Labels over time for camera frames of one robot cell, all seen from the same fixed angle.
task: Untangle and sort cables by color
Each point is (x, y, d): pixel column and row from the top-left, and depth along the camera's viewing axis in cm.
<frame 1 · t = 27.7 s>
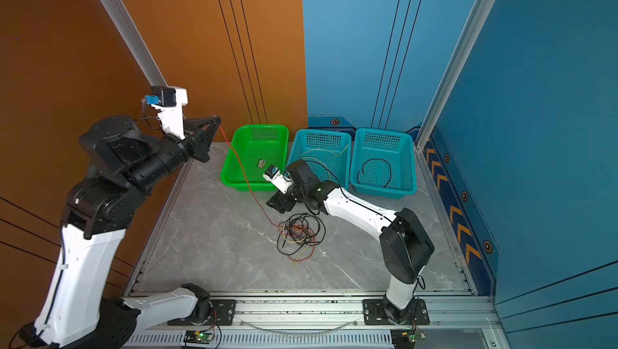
left hand: (217, 116, 52), fingers closed
right hand: (276, 192, 82), fingers open
green plastic basket: (252, 145, 122), on the table
small label card in basket: (261, 163, 114), on the table
middle teal plastic basket: (326, 153, 118), on the table

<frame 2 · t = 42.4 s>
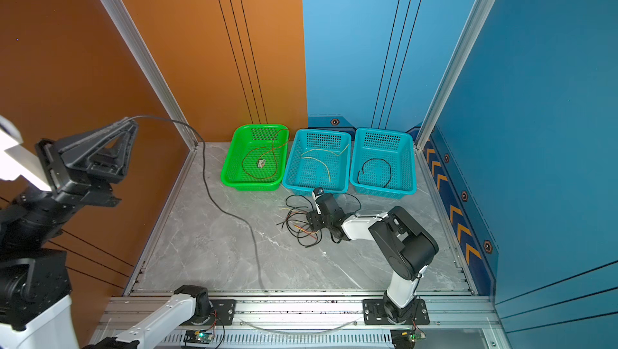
left hand: (135, 123, 31), fingers closed
right hand: (316, 214, 96), fingers open
the named things where they were.

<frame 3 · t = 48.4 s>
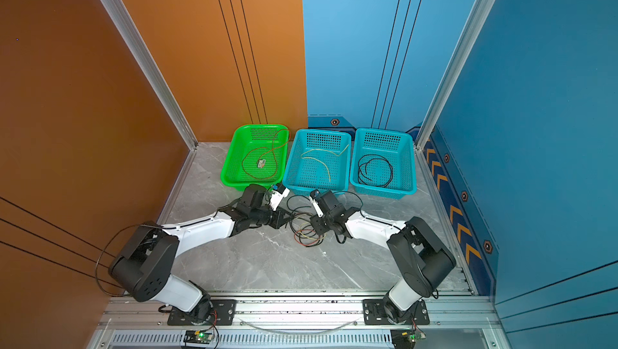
left hand: (295, 214, 87), fingers closed
right hand: (318, 219, 91), fingers open
the named things where they were.

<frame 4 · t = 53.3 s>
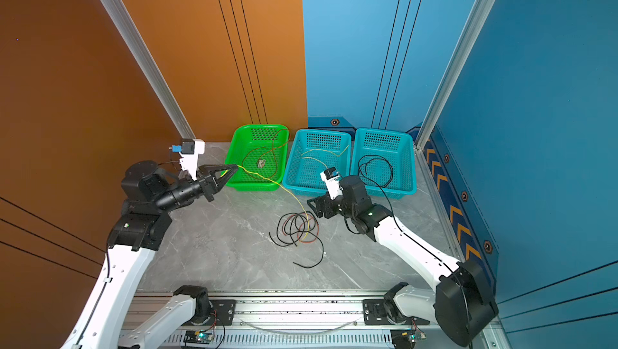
left hand: (236, 166, 61), fingers closed
right hand: (318, 197, 80), fingers open
the named things where they were.

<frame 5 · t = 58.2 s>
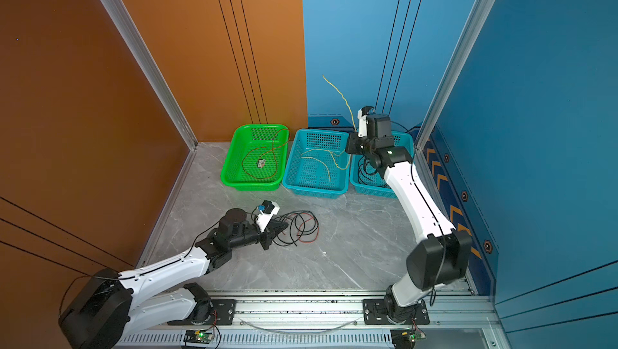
left hand: (287, 222, 80), fingers closed
right hand: (350, 138, 81), fingers closed
the named things where they were.

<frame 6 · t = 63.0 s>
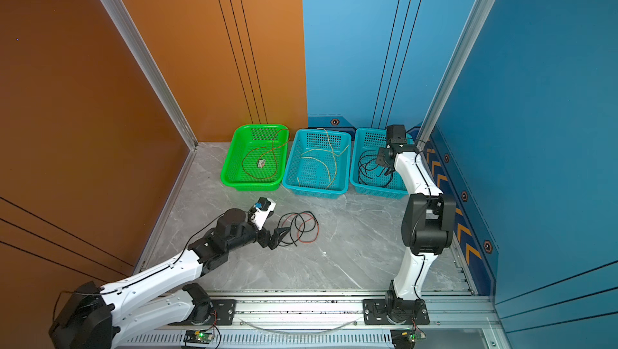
left hand: (282, 218, 80), fingers open
right hand: (388, 158, 95), fingers closed
the named things where they were.

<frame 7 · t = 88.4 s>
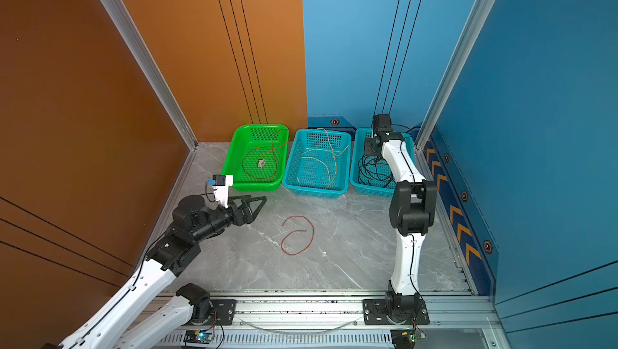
left hand: (259, 196, 71), fingers open
right hand: (374, 147, 99), fingers closed
the named things where they were.

